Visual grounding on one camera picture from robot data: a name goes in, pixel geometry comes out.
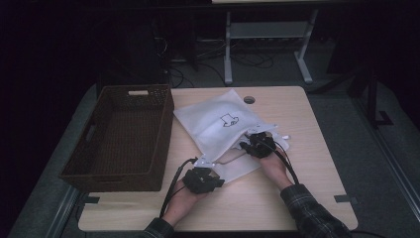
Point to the white metal desk frame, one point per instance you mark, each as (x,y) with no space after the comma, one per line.
(269,31)

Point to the dark tape strip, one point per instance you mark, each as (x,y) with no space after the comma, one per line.
(91,200)

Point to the person's left hand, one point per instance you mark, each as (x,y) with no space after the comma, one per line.
(185,201)

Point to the person's right hand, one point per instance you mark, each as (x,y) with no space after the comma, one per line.
(274,168)

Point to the grey tape strip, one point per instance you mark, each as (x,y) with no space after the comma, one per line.
(345,198)

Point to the aluminium frame rail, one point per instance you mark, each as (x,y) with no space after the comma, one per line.
(393,165)
(62,211)

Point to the black metal stand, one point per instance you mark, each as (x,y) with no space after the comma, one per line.
(373,99)

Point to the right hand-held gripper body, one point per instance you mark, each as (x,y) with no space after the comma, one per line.
(262,145)

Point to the brown woven basket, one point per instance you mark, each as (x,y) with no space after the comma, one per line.
(82,158)

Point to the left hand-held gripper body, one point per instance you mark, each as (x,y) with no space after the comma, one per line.
(198,180)

